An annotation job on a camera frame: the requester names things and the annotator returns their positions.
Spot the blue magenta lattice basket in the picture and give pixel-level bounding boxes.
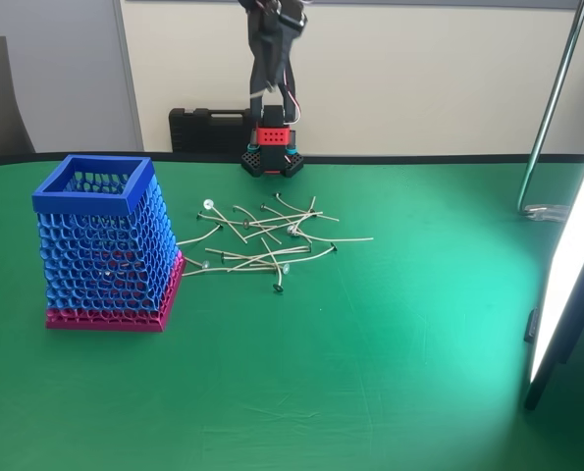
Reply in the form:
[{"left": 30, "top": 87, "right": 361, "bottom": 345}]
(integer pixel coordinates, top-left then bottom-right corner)
[{"left": 30, "top": 154, "right": 187, "bottom": 334}]

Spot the black plastic tool case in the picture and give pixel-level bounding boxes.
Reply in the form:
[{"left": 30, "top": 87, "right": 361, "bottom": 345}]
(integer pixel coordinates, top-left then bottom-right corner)
[{"left": 168, "top": 106, "right": 261, "bottom": 154}]

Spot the metal stand pole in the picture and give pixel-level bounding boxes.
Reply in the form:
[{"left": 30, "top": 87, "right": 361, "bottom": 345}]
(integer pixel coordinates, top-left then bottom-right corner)
[{"left": 515, "top": 0, "right": 584, "bottom": 213}]

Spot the clear plastic stand foot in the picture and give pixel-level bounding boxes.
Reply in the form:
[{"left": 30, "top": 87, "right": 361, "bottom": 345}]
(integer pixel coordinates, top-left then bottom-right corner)
[{"left": 521, "top": 203, "right": 570, "bottom": 225}]

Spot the green cloth with black rim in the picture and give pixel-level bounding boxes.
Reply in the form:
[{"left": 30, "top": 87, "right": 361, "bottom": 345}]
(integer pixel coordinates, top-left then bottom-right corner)
[{"left": 0, "top": 151, "right": 584, "bottom": 471}]

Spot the bright LED light panel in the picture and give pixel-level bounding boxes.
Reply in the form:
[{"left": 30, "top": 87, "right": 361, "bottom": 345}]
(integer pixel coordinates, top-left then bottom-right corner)
[{"left": 523, "top": 126, "right": 584, "bottom": 412}]

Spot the red white servo cable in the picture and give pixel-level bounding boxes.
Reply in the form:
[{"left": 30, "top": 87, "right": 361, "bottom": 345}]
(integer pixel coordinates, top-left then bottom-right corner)
[{"left": 280, "top": 61, "right": 303, "bottom": 125}]

